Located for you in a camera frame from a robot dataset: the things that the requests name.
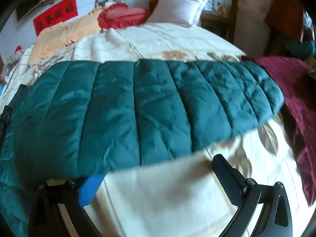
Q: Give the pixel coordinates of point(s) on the white pillow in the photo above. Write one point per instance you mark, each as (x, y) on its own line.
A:
(177, 7)

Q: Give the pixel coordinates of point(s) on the dark green quilted jacket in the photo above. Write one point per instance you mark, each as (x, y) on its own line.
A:
(148, 108)

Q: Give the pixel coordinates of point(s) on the teal cloth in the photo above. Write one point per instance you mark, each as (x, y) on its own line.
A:
(298, 48)

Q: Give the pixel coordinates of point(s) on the cream floral checked bedsheet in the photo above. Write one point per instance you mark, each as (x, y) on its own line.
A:
(160, 202)

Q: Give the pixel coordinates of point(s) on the maroon cloth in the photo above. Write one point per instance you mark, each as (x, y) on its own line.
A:
(291, 84)

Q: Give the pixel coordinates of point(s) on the wooden chair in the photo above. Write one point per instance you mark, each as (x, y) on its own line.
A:
(233, 9)

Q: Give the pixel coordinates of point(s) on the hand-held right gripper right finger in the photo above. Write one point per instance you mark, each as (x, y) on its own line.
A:
(230, 182)

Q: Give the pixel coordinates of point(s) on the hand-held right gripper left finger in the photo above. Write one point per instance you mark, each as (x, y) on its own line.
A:
(90, 188)

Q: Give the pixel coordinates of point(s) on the red wall poster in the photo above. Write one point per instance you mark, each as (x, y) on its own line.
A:
(56, 14)

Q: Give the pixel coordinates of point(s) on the red cloth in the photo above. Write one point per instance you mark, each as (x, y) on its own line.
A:
(118, 17)

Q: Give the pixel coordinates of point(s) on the brown wooden cabinet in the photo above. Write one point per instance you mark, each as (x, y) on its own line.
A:
(284, 12)

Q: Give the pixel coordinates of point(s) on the peach fringed blanket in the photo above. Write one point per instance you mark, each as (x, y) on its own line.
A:
(64, 34)

